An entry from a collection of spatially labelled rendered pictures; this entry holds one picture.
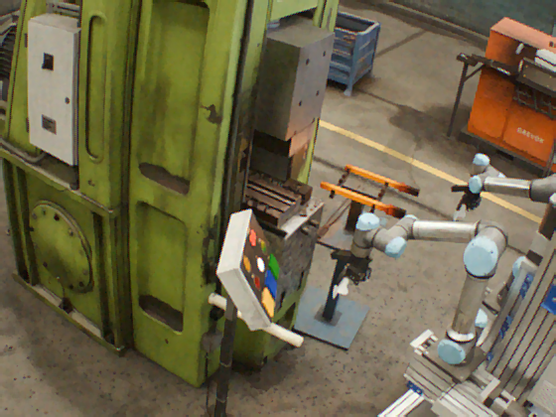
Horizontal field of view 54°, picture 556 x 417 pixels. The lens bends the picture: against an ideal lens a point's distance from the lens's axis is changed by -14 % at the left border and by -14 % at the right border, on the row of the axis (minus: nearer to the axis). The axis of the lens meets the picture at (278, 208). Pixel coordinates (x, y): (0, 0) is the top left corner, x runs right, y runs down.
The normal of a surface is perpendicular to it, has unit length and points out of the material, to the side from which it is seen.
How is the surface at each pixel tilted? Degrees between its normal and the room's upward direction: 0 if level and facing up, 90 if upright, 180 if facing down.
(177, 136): 89
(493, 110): 90
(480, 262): 82
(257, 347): 90
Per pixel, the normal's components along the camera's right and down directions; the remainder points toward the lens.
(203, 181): -0.50, 0.42
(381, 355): 0.14, -0.82
